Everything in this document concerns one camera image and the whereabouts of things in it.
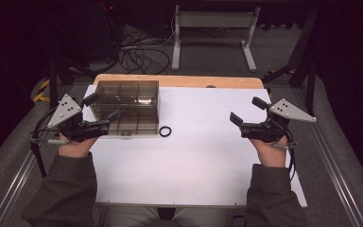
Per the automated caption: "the transparent brown compartment box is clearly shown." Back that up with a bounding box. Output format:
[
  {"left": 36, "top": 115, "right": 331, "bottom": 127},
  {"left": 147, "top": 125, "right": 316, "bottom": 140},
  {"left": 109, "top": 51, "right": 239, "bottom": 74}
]
[{"left": 90, "top": 79, "right": 161, "bottom": 137}]

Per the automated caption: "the white table sheet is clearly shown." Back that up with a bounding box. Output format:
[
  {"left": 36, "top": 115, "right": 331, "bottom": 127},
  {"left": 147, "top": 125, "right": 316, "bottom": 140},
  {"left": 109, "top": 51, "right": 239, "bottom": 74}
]
[{"left": 82, "top": 84, "right": 308, "bottom": 208}]

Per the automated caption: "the aluminium floor rail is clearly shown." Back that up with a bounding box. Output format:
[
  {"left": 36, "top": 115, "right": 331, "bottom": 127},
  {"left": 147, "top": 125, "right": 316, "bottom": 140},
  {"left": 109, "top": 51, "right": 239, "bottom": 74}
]
[
  {"left": 308, "top": 124, "right": 363, "bottom": 227},
  {"left": 0, "top": 148, "right": 41, "bottom": 227}
]

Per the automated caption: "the hand-held gripper cable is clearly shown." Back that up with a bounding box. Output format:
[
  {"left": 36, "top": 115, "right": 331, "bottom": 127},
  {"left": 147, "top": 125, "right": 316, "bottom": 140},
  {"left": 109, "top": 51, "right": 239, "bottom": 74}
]
[
  {"left": 282, "top": 126, "right": 298, "bottom": 183},
  {"left": 29, "top": 106, "right": 61, "bottom": 147}
]

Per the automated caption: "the person's right hand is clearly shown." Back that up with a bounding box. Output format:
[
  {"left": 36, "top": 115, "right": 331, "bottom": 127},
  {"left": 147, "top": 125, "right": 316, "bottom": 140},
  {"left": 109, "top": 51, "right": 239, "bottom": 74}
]
[{"left": 250, "top": 135, "right": 289, "bottom": 168}]

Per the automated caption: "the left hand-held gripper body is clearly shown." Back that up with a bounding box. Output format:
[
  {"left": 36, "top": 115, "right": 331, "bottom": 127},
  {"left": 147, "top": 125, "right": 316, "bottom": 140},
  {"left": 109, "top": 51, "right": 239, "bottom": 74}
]
[{"left": 46, "top": 94, "right": 111, "bottom": 143}]

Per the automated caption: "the person's left leg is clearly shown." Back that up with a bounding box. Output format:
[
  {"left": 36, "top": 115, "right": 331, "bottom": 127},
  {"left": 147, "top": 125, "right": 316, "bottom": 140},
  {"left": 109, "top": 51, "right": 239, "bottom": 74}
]
[{"left": 103, "top": 206, "right": 164, "bottom": 227}]

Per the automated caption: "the person's left hand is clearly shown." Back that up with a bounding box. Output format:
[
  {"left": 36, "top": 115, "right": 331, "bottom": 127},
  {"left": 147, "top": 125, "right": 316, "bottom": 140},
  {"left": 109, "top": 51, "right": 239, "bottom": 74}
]
[{"left": 58, "top": 131, "right": 99, "bottom": 159}]

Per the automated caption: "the person's leg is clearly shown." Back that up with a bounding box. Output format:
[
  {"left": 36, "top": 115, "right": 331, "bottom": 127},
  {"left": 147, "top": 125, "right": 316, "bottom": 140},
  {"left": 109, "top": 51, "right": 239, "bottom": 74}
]
[
  {"left": 103, "top": 206, "right": 164, "bottom": 227},
  {"left": 172, "top": 207, "right": 234, "bottom": 227}
]

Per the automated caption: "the person's right leg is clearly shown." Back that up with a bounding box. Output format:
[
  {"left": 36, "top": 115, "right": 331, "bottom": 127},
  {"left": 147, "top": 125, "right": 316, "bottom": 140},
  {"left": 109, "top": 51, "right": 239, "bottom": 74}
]
[{"left": 172, "top": 207, "right": 234, "bottom": 227}]

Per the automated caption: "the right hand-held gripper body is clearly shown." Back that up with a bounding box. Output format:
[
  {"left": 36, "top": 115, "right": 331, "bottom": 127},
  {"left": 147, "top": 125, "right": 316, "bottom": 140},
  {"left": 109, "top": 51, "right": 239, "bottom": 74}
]
[{"left": 240, "top": 98, "right": 318, "bottom": 144}]

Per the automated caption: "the right hand-held gripper cable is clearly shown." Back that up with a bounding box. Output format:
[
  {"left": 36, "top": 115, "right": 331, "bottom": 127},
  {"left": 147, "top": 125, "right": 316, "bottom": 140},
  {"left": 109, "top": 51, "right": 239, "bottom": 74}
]
[{"left": 282, "top": 126, "right": 298, "bottom": 183}]

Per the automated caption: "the left hand-held gripper cable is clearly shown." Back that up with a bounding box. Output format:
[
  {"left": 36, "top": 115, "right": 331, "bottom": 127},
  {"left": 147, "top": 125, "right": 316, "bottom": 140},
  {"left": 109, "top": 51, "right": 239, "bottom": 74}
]
[{"left": 29, "top": 106, "right": 61, "bottom": 147}]

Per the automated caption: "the tangle of floor cables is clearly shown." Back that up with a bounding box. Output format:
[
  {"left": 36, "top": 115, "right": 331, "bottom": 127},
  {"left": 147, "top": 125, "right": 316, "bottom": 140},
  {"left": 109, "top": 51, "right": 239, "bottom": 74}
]
[{"left": 117, "top": 26, "right": 175, "bottom": 76}]

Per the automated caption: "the black and yellow hazard tape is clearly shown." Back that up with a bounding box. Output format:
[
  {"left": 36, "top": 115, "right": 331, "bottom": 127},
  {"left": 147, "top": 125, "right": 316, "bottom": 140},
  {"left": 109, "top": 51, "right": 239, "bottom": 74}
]
[{"left": 32, "top": 78, "right": 51, "bottom": 104}]

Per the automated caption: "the white metal stand frame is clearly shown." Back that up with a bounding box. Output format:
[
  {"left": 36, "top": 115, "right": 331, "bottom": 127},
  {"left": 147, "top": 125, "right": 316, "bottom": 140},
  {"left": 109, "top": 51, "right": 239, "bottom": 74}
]
[{"left": 171, "top": 4, "right": 262, "bottom": 73}]

